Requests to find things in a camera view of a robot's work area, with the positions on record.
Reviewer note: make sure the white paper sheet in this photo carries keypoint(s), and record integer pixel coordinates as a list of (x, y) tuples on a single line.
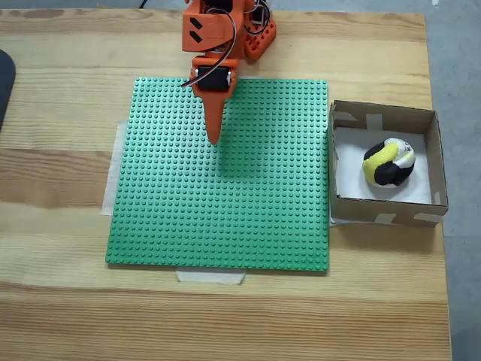
[(349, 176)]

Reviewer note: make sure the wide masking tape strip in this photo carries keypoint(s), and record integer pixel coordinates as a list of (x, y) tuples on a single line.
[(112, 180)]

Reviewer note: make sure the green studded baseplate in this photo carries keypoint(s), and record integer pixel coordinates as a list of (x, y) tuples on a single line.
[(225, 207)]

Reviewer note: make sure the black rounded flat object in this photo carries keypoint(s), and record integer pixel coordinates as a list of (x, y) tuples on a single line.
[(5, 86)]

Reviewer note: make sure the short masking tape strip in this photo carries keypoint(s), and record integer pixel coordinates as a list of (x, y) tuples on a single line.
[(210, 277)]

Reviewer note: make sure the brown cardboard box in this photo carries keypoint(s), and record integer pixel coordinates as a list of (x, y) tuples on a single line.
[(357, 210)]

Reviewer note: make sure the yellow black white soft ball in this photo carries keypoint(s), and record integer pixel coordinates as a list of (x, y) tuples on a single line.
[(387, 173)]

